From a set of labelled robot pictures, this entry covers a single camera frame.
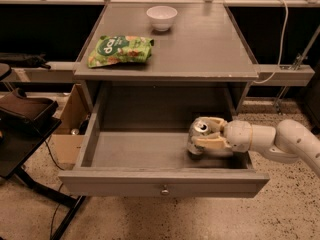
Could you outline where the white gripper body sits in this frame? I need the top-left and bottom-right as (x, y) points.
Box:
(223, 120), (252, 152)

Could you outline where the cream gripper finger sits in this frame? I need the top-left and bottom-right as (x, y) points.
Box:
(191, 133), (230, 150)
(203, 117), (228, 133)

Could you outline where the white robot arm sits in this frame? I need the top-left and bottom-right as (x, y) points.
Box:
(187, 117), (320, 177)

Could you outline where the round metal drawer knob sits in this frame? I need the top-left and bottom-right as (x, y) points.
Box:
(160, 185), (170, 196)

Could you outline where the open grey top drawer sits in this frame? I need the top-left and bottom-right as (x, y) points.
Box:
(58, 83), (270, 199)

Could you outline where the metal can in box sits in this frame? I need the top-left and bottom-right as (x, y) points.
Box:
(70, 128), (79, 135)

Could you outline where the grey wooden cabinet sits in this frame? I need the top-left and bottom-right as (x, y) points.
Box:
(73, 2), (260, 116)

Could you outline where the white ceramic bowl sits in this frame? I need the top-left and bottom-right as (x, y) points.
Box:
(146, 6), (178, 31)

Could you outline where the green chip bag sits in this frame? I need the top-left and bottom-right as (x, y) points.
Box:
(87, 35), (154, 68)

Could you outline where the cardboard box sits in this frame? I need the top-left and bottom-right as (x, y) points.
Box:
(52, 84), (90, 164)

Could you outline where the dark brown tray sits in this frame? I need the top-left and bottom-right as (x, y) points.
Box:
(0, 88), (58, 129)

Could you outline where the white cable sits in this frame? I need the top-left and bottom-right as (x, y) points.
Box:
(252, 0), (290, 85)

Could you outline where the black floor cable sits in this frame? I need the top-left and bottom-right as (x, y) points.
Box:
(44, 137), (68, 240)

